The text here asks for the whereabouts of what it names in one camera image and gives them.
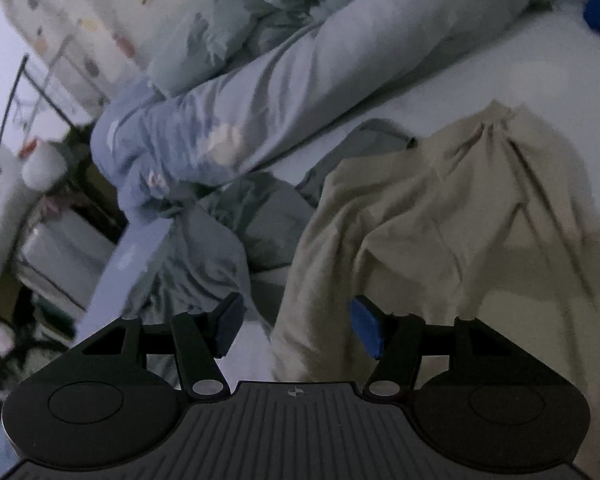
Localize beige t-shirt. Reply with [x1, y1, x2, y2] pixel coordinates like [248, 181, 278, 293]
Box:
[271, 102, 600, 479]

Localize grey-green garment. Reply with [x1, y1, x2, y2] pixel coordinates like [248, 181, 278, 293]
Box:
[124, 118, 416, 391]

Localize light blue patterned duvet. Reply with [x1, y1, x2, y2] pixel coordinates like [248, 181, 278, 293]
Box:
[91, 0, 585, 223]

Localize black metal rack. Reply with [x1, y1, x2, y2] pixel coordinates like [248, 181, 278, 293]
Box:
[0, 53, 76, 173]

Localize white patterned curtain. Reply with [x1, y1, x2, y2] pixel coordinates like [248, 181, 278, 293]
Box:
[0, 0, 193, 116]

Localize teal green blanket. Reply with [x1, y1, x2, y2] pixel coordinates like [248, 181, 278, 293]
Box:
[146, 0, 352, 98]

